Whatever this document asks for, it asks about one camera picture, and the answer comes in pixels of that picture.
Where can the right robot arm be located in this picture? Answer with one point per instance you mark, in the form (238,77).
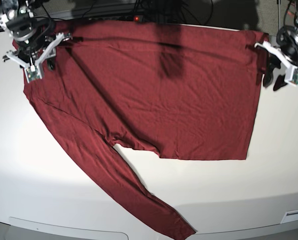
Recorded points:
(21,22)

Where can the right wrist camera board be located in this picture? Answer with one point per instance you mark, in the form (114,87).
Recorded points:
(31,73)

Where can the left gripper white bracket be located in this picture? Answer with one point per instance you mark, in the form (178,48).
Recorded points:
(276,58)

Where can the dark red long-sleeve shirt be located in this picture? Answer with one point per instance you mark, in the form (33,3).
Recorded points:
(202,127)

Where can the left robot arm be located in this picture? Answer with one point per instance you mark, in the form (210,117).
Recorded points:
(287,35)

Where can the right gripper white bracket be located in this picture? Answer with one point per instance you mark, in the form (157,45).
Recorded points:
(31,58)

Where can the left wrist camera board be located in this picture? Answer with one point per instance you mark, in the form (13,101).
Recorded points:
(294,79)

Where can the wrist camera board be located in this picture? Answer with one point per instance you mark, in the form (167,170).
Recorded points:
(294,79)
(31,73)

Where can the white power strip red switch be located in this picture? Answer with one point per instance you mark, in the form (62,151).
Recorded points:
(128,18)

